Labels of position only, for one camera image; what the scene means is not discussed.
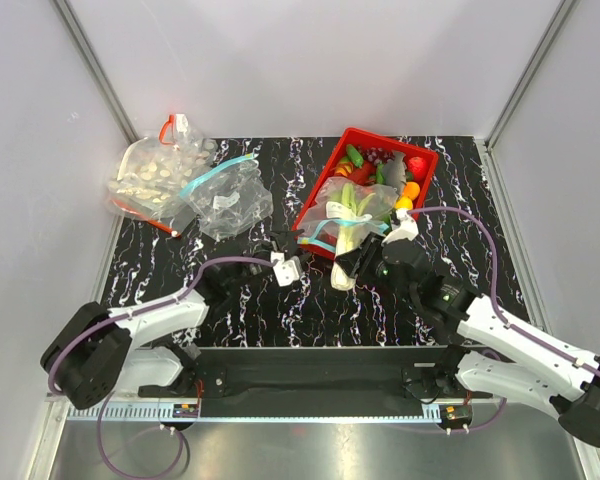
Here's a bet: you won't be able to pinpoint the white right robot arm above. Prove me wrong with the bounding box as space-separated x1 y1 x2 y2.
334 234 600 448

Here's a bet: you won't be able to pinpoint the purple toy grapes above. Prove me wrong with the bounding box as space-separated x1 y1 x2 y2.
362 147 394 166

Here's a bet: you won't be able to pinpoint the red zipper clear bag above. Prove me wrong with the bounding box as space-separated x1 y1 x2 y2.
106 113 218 237

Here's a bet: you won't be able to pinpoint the green toy cucumber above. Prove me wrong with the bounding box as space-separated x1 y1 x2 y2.
346 144 365 168

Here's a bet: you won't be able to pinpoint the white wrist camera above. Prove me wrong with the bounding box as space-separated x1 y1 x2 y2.
270 252 303 287
382 208 419 246

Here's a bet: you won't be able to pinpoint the blue zipper clear bag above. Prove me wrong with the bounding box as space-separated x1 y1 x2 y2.
296 177 398 255

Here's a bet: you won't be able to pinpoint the toy leek green white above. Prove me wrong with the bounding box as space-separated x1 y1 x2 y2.
327 182 381 291

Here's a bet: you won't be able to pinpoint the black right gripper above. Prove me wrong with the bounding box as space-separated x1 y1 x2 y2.
336 232 417 307

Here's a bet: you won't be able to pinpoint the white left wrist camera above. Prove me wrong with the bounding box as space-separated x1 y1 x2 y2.
270 252 303 287

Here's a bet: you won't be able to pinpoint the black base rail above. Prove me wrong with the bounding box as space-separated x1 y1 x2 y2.
139 346 467 400

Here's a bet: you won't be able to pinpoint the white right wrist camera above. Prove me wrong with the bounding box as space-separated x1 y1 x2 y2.
382 208 419 246

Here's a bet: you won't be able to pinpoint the grey toy fish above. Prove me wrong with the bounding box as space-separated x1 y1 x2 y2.
383 151 407 194

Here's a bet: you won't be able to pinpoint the red toy apple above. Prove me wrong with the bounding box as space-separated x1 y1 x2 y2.
407 156 428 182

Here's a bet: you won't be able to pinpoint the orange toy fruit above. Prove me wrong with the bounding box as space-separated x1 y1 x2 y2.
402 182 421 201

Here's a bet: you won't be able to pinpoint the red plastic bin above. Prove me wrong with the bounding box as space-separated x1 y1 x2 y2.
292 127 438 260

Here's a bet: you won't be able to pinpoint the red toy lobster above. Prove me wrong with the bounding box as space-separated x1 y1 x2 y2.
333 162 375 185

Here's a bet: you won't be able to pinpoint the yellow toy lemon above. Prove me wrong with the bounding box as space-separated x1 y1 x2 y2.
394 196 414 210

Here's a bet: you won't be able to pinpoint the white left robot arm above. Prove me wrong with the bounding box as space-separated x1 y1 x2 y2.
40 230 302 410

